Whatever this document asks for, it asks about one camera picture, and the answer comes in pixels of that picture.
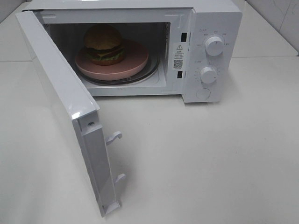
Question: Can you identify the white microwave door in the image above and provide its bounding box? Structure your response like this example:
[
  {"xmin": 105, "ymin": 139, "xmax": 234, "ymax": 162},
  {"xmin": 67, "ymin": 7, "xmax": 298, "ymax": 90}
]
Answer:
[{"xmin": 16, "ymin": 11, "xmax": 126, "ymax": 217}]

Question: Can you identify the burger with lettuce and cheese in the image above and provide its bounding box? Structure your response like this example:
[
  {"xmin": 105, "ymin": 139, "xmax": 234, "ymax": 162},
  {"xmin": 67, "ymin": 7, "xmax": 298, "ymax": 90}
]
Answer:
[{"xmin": 84, "ymin": 24, "xmax": 126, "ymax": 66}]

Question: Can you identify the white microwave knob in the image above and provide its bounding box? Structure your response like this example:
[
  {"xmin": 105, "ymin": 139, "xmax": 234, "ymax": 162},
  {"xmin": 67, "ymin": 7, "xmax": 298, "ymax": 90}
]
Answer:
[
  {"xmin": 199, "ymin": 67, "xmax": 217, "ymax": 84},
  {"xmin": 204, "ymin": 35, "xmax": 225, "ymax": 56}
]

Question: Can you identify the round white door button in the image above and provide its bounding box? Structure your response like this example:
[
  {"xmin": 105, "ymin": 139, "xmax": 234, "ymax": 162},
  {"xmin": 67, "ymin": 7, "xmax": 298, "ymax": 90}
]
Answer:
[{"xmin": 196, "ymin": 88, "xmax": 211, "ymax": 100}]

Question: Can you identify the glass microwave turntable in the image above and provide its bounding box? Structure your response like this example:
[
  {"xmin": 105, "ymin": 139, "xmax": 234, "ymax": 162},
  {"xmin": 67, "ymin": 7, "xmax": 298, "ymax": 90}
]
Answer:
[{"xmin": 80, "ymin": 56, "xmax": 160, "ymax": 86}]

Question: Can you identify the pink round plate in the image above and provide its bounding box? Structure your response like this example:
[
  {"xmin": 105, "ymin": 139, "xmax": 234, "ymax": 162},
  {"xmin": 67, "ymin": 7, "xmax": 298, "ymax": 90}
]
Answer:
[{"xmin": 75, "ymin": 39, "xmax": 149, "ymax": 81}]

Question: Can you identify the white microwave oven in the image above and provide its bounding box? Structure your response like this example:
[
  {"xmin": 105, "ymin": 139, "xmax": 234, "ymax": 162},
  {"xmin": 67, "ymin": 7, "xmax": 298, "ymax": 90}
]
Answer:
[{"xmin": 21, "ymin": 0, "xmax": 242, "ymax": 103}]

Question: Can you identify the upper white microwave knob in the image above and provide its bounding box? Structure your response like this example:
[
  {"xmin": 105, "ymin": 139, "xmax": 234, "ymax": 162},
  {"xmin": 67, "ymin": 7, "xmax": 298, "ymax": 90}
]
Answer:
[{"xmin": 204, "ymin": 35, "xmax": 225, "ymax": 56}]

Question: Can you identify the lower white microwave knob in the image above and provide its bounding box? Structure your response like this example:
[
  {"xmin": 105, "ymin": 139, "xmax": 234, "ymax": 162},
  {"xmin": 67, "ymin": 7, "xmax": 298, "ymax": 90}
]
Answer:
[{"xmin": 199, "ymin": 67, "xmax": 217, "ymax": 84}]

